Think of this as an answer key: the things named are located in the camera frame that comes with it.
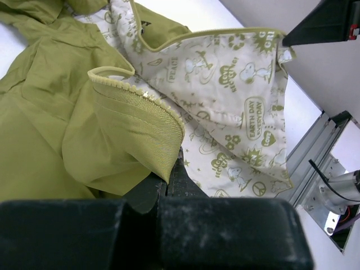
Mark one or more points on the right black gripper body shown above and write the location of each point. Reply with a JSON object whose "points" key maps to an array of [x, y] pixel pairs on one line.
{"points": [[353, 21]]}

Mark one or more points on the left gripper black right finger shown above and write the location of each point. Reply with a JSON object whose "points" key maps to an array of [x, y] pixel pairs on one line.
{"points": [[195, 231]]}

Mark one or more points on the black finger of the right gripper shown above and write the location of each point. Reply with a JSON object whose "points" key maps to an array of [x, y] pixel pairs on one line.
{"points": [[330, 21]]}

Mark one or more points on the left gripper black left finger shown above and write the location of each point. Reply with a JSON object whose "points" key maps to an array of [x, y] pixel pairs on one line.
{"points": [[83, 234]]}

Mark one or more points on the olive green hooded jacket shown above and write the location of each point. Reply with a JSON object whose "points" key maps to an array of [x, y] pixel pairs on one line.
{"points": [[108, 92]]}

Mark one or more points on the aluminium frame rail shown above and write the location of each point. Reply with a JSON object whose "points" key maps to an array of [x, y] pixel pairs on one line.
{"points": [[315, 145]]}

